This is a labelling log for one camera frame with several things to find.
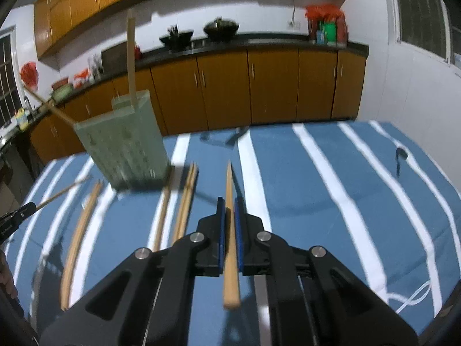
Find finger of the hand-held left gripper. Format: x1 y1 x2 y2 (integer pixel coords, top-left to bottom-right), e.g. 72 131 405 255
0 204 38 240

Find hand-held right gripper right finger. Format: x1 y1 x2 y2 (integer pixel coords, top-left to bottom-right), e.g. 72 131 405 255
233 198 420 346

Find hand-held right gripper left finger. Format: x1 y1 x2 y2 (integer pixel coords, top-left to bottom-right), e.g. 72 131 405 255
39 196 227 346

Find wooden chopstick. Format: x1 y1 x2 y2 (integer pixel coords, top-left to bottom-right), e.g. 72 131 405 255
152 184 173 252
171 164 195 246
126 9 137 98
22 84 76 125
36 175 92 210
222 160 241 310
178 164 199 244
59 182 103 311

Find green plastic utensil holder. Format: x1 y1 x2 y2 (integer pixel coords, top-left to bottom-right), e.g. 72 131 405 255
74 90 171 190

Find person's left hand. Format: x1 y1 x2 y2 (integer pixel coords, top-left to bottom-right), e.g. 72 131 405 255
0 251 15 298

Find blue white striped tablecloth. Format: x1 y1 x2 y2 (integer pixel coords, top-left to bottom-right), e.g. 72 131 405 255
2 121 456 346

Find green basin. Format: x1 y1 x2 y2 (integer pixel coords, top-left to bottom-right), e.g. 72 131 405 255
50 86 74 101

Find hanging red plastic bag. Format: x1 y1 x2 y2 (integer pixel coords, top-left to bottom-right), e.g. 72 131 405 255
20 62 39 91

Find wooden lower kitchen cabinets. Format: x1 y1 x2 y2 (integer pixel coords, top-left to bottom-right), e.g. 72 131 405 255
29 48 368 163

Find wooden kitchen cabinets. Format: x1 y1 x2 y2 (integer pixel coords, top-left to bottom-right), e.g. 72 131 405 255
29 48 368 163
34 0 352 58

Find dark metal spoon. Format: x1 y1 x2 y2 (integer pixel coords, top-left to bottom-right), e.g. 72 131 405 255
394 148 407 178

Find dark cutting board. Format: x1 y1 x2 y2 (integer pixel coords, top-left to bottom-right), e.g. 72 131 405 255
101 43 130 74

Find black kitchen countertop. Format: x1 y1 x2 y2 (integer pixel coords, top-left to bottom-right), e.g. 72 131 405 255
0 32 370 141

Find black wok with lid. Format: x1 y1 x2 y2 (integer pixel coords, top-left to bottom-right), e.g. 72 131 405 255
203 17 240 42

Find green box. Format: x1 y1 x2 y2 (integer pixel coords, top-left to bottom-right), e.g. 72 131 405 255
317 22 337 44

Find wooden upper kitchen cabinets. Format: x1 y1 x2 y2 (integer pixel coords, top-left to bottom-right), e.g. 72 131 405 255
34 0 352 58

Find red plastic bag over bottles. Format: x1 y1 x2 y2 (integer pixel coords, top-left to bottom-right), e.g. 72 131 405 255
305 3 349 46

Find barred window with white frame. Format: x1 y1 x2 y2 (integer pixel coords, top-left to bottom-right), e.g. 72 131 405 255
391 0 454 65
0 27 22 127

